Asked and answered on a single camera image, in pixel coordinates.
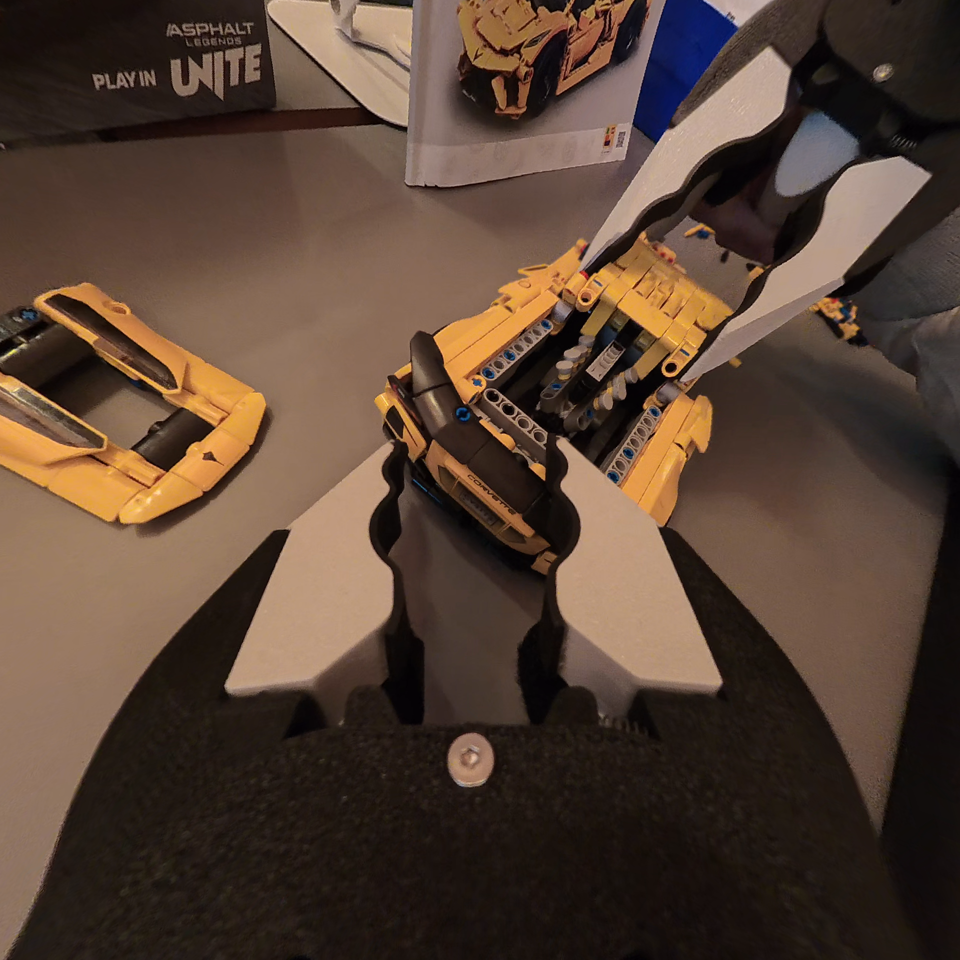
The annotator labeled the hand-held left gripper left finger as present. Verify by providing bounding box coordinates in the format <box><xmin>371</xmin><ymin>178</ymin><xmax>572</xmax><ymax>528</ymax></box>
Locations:
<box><xmin>223</xmin><ymin>441</ymin><xmax>410</xmax><ymax>727</ymax></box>

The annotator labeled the blue plastic bin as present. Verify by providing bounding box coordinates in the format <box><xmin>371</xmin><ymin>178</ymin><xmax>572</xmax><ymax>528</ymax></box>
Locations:
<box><xmin>632</xmin><ymin>0</ymin><xmax>741</xmax><ymax>145</ymax></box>

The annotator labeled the yellow toy brick car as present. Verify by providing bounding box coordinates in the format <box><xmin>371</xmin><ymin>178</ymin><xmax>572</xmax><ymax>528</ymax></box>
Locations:
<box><xmin>373</xmin><ymin>238</ymin><xmax>744</xmax><ymax>580</ymax></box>

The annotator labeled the grey instruction booklet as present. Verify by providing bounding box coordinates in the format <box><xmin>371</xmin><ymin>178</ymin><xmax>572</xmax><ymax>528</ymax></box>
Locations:
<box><xmin>405</xmin><ymin>0</ymin><xmax>669</xmax><ymax>189</ymax></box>

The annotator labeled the dark toy car box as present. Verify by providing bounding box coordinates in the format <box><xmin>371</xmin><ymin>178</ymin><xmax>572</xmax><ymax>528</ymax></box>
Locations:
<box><xmin>0</xmin><ymin>0</ymin><xmax>277</xmax><ymax>147</ymax></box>

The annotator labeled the yellow car hood panel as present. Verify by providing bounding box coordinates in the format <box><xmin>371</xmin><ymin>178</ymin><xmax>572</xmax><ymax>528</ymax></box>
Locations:
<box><xmin>0</xmin><ymin>282</ymin><xmax>268</xmax><ymax>526</ymax></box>

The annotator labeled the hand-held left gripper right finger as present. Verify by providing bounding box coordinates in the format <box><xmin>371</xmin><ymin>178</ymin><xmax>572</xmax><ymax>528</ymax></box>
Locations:
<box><xmin>517</xmin><ymin>435</ymin><xmax>724</xmax><ymax>725</ymax></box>

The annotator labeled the grey desk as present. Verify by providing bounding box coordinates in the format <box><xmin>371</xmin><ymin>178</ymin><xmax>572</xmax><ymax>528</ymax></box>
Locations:
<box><xmin>0</xmin><ymin>105</ymin><xmax>960</xmax><ymax>886</ymax></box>

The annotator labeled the pile of loose brick pieces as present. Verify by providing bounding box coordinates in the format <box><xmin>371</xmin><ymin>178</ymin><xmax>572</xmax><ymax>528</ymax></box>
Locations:
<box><xmin>808</xmin><ymin>294</ymin><xmax>871</xmax><ymax>348</ymax></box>

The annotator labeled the white flat board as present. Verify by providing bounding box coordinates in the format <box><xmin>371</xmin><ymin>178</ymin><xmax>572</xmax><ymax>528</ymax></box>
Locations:
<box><xmin>267</xmin><ymin>0</ymin><xmax>415</xmax><ymax>130</ymax></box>

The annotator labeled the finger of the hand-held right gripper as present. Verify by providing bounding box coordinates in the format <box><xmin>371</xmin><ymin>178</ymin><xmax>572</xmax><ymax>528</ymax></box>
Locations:
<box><xmin>579</xmin><ymin>43</ymin><xmax>798</xmax><ymax>277</ymax></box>
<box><xmin>684</xmin><ymin>153</ymin><xmax>933</xmax><ymax>385</ymax></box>

